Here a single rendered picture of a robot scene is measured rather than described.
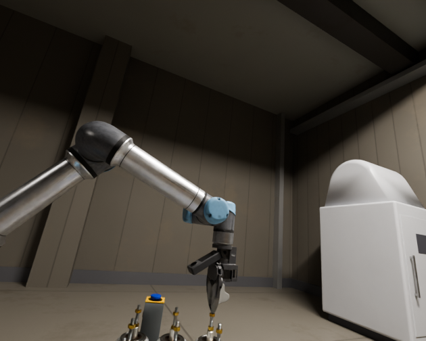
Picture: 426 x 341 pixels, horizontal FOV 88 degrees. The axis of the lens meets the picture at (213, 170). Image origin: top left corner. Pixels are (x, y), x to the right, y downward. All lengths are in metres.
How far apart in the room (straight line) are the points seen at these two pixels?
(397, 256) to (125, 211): 2.45
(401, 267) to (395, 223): 0.29
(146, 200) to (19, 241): 1.19
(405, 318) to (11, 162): 3.41
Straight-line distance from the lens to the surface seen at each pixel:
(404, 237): 2.09
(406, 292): 2.07
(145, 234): 2.73
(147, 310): 1.00
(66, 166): 0.77
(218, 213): 0.64
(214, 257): 0.80
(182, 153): 2.97
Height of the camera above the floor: 0.57
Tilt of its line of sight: 17 degrees up
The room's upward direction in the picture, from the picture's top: 7 degrees clockwise
